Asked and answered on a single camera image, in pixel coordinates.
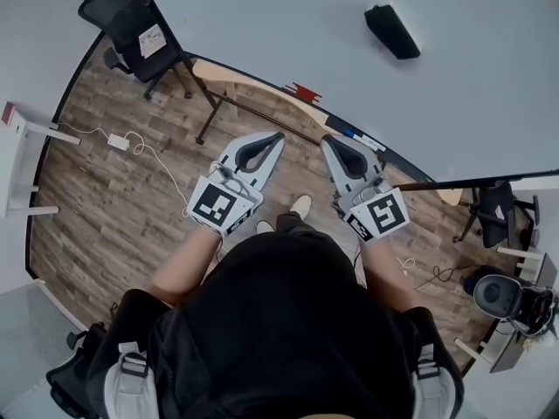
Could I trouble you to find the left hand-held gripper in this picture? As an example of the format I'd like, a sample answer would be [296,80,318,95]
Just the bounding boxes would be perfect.
[187,131,286,238]

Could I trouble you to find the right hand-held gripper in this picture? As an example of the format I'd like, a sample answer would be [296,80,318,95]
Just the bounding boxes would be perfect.
[320,134,411,244]

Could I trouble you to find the black eraser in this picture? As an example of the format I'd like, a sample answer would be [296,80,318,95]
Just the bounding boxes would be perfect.
[363,3,422,61]

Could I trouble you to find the person's right forearm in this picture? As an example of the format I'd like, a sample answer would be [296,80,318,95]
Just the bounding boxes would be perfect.
[356,237,417,313]

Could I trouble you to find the person's left forearm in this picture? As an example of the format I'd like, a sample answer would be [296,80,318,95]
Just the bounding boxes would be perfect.
[147,223,224,308]

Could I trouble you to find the white marker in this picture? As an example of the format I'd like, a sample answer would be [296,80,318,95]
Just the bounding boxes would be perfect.
[352,134,388,153]

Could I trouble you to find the red marker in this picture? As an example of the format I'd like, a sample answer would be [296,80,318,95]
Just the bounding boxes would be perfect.
[281,81,323,103]

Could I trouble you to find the person's dark trousers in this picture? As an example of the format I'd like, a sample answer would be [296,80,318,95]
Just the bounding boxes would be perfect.
[273,211,316,236]

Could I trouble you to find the black pole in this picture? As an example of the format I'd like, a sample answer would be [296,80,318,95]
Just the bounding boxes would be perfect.
[394,168,559,192]

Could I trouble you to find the white paper sheet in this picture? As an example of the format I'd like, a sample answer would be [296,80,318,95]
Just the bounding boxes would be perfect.
[138,23,168,59]

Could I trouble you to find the black mesh office chair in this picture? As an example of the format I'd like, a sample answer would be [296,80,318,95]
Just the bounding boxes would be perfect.
[77,0,196,101]

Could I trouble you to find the person's black shirt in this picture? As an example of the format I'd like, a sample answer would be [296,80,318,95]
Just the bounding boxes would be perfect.
[86,228,465,419]

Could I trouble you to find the white legged desk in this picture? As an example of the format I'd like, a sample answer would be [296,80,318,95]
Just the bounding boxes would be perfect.
[452,245,559,374]

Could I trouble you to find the white side table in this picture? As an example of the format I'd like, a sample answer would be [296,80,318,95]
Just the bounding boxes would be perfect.
[0,100,82,220]

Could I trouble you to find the white perforated panel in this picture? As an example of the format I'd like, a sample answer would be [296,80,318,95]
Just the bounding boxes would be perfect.
[0,278,88,405]

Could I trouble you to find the black swivel chair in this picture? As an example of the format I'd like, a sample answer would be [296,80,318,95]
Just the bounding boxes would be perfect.
[45,320,115,419]

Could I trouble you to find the black cable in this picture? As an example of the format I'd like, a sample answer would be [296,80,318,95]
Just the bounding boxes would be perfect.
[412,264,475,292]

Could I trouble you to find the white backpack strap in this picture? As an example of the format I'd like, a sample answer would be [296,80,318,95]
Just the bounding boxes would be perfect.
[102,340,154,419]
[412,354,456,419]

